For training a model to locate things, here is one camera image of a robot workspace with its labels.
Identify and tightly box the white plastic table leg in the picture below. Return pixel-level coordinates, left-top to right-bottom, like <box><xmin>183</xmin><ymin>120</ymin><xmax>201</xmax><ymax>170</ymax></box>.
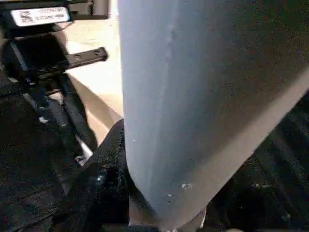
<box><xmin>117</xmin><ymin>0</ymin><xmax>309</xmax><ymax>231</ymax></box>

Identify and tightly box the black work mat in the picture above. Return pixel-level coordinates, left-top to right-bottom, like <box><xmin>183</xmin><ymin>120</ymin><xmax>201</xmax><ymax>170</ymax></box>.
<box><xmin>0</xmin><ymin>79</ymin><xmax>309</xmax><ymax>232</ymax></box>

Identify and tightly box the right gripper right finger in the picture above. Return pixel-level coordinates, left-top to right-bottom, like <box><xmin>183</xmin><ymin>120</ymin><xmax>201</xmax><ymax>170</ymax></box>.
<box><xmin>205</xmin><ymin>149</ymin><xmax>309</xmax><ymax>232</ymax></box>

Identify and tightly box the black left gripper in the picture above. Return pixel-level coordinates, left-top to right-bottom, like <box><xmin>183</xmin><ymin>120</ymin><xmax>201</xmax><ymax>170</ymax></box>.
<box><xmin>4</xmin><ymin>32</ymin><xmax>108</xmax><ymax>165</ymax></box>

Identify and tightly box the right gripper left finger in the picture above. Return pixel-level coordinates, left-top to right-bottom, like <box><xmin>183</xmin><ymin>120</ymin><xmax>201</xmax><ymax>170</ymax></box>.
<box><xmin>60</xmin><ymin>118</ymin><xmax>131</xmax><ymax>232</ymax></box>

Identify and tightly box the white plastic stool seat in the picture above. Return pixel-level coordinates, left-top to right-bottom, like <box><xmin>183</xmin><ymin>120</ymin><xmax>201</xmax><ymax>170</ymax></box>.
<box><xmin>48</xmin><ymin>0</ymin><xmax>126</xmax><ymax>151</ymax></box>

